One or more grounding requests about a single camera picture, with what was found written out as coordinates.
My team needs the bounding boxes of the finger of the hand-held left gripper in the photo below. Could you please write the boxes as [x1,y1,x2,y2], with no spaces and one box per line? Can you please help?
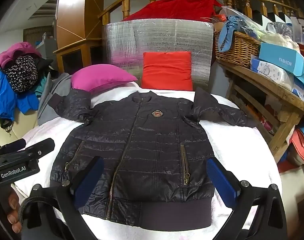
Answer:
[0,138,27,155]
[0,138,55,163]

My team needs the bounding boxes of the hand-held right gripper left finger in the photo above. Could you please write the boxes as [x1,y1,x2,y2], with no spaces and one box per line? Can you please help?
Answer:
[24,156,105,240]

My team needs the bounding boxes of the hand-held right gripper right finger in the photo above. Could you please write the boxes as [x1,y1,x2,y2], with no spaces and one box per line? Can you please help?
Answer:
[206,157,289,240]

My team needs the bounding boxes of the black puffer jacket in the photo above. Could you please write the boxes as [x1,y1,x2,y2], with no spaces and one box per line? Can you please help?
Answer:
[47,87,257,229]

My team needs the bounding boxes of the person's left hand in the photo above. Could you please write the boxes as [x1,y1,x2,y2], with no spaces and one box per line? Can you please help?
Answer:
[7,191,22,233]

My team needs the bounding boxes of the white fluffy blanket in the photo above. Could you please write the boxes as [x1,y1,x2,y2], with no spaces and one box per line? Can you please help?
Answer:
[14,82,284,240]

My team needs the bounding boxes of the blue jacket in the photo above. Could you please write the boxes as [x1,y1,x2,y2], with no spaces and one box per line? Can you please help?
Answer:
[0,67,40,122]

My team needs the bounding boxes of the teal garment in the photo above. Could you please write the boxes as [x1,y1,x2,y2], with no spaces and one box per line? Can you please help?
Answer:
[34,75,51,98]

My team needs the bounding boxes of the grey garment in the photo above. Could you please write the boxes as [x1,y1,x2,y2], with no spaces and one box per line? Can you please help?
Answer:
[37,72,72,125]

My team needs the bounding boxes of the black white dotted garment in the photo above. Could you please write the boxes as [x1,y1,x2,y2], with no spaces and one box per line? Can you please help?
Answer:
[4,55,39,93]

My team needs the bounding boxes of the coral folded cloths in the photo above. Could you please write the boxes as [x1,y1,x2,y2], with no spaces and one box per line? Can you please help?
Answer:
[291,127,304,168]

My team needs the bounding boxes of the magenta pillow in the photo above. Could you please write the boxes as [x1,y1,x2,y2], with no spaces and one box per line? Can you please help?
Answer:
[71,64,138,93]

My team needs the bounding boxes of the magenta garment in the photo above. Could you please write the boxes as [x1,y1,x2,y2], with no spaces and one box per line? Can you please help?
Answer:
[0,42,42,68]

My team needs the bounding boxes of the wooden table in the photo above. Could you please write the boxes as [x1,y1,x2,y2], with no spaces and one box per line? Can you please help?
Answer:
[216,57,304,155]

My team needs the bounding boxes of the white patterned packet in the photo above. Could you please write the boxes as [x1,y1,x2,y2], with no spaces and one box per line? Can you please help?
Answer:
[250,56,304,103]

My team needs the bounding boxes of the red pillow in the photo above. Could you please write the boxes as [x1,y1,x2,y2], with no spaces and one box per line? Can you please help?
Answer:
[141,51,194,91]

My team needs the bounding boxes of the wicker basket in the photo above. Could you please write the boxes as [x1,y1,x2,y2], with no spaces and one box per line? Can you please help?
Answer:
[213,29,261,68]

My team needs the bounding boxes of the wooden cabinet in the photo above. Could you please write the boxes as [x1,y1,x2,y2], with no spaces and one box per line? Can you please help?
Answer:
[53,0,104,75]

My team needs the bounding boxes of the light blue cardboard box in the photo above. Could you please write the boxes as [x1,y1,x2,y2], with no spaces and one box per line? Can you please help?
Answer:
[258,42,304,89]

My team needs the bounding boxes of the blue cloth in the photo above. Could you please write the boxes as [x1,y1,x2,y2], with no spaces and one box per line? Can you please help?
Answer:
[221,16,242,53]

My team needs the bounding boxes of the silver foil insulation sheet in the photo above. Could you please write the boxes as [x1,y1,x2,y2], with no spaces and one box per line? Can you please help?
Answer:
[102,19,215,94]

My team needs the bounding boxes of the clear plastic bag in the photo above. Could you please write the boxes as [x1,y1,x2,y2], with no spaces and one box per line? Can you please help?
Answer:
[221,5,267,40]

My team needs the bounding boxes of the wooden stair railing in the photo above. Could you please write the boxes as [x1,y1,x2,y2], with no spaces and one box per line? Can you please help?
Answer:
[98,0,304,25]

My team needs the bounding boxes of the red blanket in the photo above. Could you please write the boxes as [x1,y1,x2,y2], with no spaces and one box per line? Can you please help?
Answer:
[122,0,224,23]

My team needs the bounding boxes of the black cable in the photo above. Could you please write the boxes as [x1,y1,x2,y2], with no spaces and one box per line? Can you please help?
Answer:
[18,196,57,230]

